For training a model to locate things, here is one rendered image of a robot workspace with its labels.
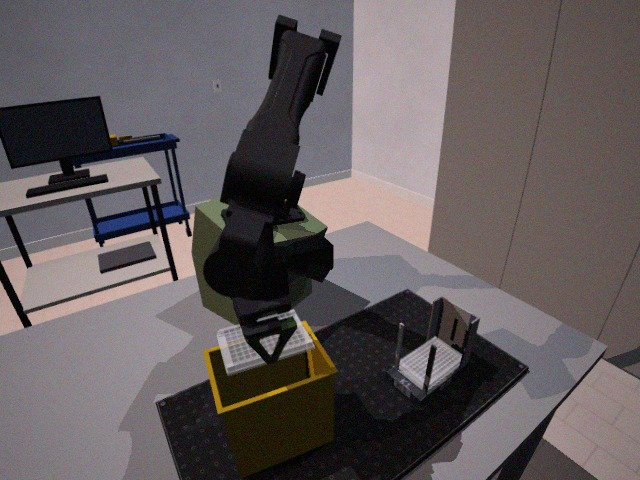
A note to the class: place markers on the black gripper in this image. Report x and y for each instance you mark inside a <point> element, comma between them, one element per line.
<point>248,310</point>

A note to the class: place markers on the white well plate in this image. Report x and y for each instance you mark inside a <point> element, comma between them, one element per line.
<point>447,360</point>
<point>239,356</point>

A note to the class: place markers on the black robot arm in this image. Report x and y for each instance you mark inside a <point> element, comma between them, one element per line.
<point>261,172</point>

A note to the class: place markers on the yellow plastics bin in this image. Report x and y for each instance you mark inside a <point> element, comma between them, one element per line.
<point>275,426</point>

